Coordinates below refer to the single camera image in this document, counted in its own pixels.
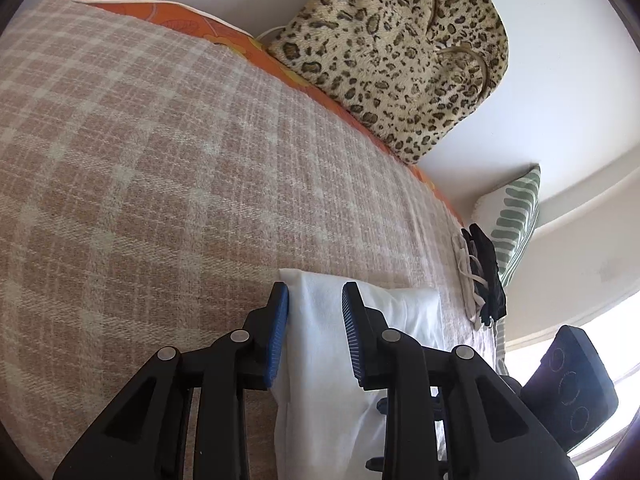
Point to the orange floral bed sheet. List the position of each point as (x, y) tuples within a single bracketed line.
[(175, 22)]

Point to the window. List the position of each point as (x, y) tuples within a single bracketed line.
[(625, 345)]

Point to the green leaf print pillow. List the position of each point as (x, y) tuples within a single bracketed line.
[(520, 210)]

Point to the leopard print plush bag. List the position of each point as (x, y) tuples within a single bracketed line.
[(390, 45)]

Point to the white t-shirt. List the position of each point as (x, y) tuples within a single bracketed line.
[(320, 355)]

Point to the black garment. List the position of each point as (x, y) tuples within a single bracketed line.
[(492, 275)]

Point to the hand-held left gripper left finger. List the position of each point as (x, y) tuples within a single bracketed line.
[(277, 335)]

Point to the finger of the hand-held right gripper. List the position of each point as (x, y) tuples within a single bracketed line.
[(381, 406)]

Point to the beige plaid blanket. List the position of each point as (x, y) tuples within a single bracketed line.
[(150, 200)]

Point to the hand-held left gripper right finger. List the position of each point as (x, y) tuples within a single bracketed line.
[(352, 335)]

